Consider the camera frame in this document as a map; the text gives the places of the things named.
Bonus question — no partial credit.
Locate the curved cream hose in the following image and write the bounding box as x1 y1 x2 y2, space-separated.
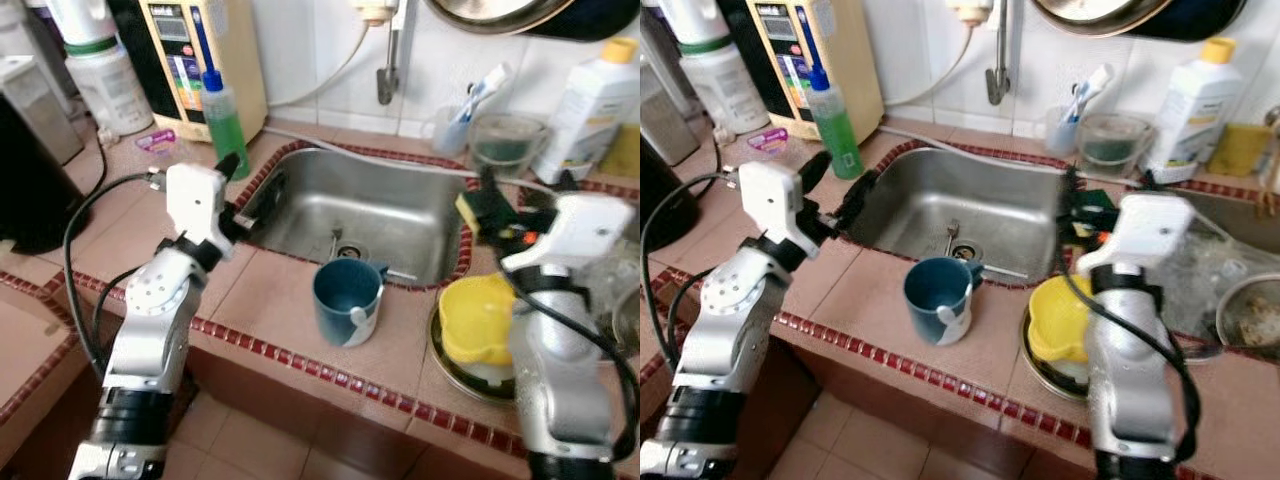
268 25 373 109
885 25 976 109

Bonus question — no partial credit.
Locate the blue mug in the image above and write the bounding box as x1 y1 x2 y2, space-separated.
903 256 986 346
311 257 388 349

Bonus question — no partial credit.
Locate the black round appliance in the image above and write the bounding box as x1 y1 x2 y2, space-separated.
640 130 701 251
0 95 69 256

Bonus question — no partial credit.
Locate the cream wall tap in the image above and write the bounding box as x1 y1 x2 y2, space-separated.
350 0 413 106
950 0 1013 106

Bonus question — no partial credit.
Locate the clear tub purple label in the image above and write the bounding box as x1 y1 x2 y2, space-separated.
745 125 801 161
133 128 191 171

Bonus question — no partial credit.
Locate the green dish soap bottle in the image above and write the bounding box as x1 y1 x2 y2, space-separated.
806 68 863 181
200 68 251 181

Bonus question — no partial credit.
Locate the cream water ionizer machine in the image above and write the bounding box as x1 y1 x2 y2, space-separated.
108 0 269 144
718 0 886 143

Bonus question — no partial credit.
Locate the clear plastic bag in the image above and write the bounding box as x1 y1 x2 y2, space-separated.
1150 225 1280 341
598 240 641 351

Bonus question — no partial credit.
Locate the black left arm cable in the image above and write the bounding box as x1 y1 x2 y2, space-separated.
62 172 166 376
640 172 751 351

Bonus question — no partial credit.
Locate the round steel plate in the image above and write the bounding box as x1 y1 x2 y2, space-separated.
1018 300 1096 403
428 300 521 406

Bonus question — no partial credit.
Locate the yellow plastic bowl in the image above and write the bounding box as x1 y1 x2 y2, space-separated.
438 272 521 369
1027 273 1096 366

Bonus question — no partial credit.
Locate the stainless steel sink basin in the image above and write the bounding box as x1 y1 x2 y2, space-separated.
850 148 1076 288
245 148 471 288
1130 185 1280 363

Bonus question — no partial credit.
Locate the clear plastic cup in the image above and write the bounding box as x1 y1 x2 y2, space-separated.
432 103 476 156
1043 105 1086 156

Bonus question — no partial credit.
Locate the yellow sponge block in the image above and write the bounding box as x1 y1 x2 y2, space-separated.
600 125 641 181
1205 123 1276 178

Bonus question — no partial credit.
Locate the white toothpaste tube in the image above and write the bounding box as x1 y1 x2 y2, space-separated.
470 62 513 106
1078 64 1116 106

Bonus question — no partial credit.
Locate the clear measuring jug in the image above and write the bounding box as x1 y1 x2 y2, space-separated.
1077 113 1156 169
468 113 551 176

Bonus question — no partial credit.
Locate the thin white hose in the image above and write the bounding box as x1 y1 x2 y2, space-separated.
880 125 1161 191
262 125 561 191

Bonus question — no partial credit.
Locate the steel mesh strainer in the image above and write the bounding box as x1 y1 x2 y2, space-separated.
1215 275 1280 353

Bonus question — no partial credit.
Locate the hanging steel pan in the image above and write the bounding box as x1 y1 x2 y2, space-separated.
425 0 591 36
1030 0 1196 39

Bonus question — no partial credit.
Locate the white detergent bottle yellow cap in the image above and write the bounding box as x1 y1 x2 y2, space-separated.
535 38 641 186
1142 37 1246 184

